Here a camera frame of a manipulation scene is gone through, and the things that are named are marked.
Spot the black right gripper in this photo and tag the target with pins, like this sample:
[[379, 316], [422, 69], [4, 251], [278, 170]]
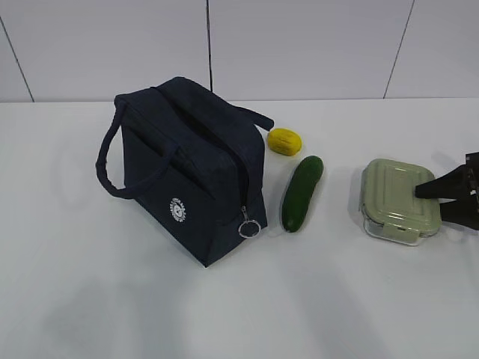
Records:
[[458, 185]]

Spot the yellow lemon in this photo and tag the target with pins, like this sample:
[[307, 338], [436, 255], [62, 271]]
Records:
[[284, 142]]

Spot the navy blue lunch bag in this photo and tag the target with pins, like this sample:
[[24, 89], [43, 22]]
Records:
[[192, 160]]

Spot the green cucumber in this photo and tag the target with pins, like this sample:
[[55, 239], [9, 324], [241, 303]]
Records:
[[299, 192]]

